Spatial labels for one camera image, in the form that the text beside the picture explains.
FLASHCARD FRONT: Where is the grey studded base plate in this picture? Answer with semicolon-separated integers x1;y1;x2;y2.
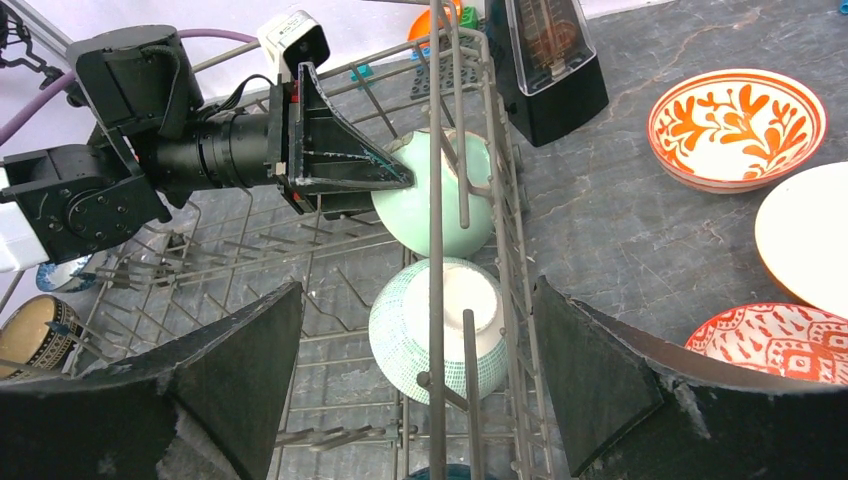
410;51;480;100

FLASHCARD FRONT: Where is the orange curved toy block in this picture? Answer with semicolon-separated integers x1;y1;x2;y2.
407;0;463;47

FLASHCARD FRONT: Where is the green toy block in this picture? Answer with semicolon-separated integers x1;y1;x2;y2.
459;6;479;30

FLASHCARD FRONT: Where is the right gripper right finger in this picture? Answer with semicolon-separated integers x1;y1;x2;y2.
532;277;847;479

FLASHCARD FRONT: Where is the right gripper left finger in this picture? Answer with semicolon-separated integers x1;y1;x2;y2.
1;281;303;479

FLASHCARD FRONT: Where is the grey wire dish rack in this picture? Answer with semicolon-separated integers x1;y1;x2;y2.
1;1;556;479

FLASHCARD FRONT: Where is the black metronome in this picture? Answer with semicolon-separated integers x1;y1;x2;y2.
484;0;609;147

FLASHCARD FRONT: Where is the white bowl orange pattern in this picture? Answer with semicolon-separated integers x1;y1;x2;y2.
646;68;828;194

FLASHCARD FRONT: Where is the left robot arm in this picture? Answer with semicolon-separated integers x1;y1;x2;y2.
1;14;415;272

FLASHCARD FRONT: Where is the dark brown banded bowl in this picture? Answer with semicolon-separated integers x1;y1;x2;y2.
1;294;83;373

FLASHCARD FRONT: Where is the small teal block on rack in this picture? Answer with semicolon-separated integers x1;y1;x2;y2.
350;64;374;83

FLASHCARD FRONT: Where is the pale green bowl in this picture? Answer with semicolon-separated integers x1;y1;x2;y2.
371;128;495;258

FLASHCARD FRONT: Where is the blue white patterned bowl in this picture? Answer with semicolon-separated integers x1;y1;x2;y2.
684;303;847;386

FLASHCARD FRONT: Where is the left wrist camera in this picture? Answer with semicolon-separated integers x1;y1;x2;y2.
257;10;330;83

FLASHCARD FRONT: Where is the light green ribbed bowl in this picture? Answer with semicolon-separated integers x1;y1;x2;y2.
368;257;509;405

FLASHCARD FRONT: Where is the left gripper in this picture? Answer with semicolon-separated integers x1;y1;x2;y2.
136;62;415;220

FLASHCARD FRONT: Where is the white blue rimmed bowl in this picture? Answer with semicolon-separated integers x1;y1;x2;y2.
35;251;109;293

